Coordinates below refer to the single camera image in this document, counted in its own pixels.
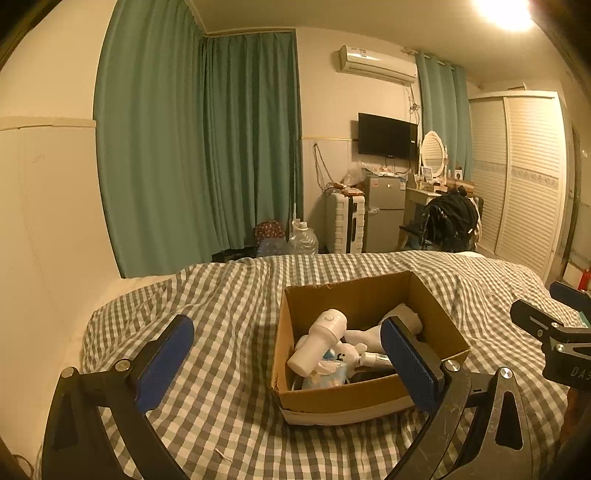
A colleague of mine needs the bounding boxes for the wall cable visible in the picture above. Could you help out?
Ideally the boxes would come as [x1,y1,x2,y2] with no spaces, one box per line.
[312,143,334,191]

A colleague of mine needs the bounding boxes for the brown cardboard box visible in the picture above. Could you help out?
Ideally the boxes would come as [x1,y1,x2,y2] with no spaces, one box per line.
[271,270,471,426]

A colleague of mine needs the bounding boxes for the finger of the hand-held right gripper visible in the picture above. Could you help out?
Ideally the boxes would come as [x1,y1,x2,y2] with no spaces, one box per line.
[510,299,591,346]
[549,281,591,307]

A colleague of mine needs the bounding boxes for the oval white vanity mirror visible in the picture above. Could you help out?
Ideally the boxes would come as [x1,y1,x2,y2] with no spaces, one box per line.
[419,130,450,180]

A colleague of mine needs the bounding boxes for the white air conditioner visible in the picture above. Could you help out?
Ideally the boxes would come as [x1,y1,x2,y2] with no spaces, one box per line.
[334,44,418,85]

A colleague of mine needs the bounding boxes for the white plush toy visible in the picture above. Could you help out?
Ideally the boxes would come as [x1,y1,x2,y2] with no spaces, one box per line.
[329,326,386,370]

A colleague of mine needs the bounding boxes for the wide green curtain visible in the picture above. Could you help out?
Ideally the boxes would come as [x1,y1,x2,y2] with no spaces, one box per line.
[94,0,209,278]

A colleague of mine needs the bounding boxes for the grey checkered blanket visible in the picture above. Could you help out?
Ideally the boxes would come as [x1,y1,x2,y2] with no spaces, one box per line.
[81,251,588,480]

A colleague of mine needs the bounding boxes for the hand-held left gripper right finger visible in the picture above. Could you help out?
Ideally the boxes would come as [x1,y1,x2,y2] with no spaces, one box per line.
[379,316,536,480]

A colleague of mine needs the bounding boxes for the wooden vanity desk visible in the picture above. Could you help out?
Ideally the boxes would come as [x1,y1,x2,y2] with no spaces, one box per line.
[399,178,476,251]

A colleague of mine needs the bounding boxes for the clear plastic bag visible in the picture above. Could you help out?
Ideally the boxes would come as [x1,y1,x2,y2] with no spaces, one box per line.
[341,161,366,187]

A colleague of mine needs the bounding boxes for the black clothing on chair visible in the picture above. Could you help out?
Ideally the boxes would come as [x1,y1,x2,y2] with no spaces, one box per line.
[421,186,482,253]

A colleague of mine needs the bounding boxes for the narrow light green curtain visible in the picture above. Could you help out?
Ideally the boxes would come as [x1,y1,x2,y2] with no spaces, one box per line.
[414,52,474,182]

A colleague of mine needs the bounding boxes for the white louvered wardrobe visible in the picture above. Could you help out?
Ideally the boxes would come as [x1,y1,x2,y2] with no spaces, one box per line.
[467,90,574,283]

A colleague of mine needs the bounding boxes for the green corner curtain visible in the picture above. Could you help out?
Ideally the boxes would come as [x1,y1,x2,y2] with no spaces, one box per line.
[202,31,304,250]

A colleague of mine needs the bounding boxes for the white suitcase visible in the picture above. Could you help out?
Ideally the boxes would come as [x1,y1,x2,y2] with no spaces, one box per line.
[325,193,368,255]

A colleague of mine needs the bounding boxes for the small grey fridge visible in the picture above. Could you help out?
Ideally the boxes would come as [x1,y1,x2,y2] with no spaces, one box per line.
[364,175,408,254]

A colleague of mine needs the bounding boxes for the black wall television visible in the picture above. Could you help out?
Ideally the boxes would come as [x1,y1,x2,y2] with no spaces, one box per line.
[357,113,420,161]

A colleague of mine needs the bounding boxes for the dark patterned bag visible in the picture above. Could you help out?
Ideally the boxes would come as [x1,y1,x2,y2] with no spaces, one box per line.
[254,220,286,244]

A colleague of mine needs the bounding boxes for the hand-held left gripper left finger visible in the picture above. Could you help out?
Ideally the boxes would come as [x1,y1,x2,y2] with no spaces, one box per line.
[41,314,195,480]

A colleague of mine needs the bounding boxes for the ceiling lamp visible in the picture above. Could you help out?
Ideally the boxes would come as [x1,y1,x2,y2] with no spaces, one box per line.
[470,0,539,34]

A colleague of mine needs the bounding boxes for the clear large water bottle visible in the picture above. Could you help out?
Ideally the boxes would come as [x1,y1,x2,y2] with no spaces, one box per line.
[288,220,320,256]

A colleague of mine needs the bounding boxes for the white cylindrical bottle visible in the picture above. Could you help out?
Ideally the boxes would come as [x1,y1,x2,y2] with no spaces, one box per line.
[379,304,424,335]
[286,308,350,377]

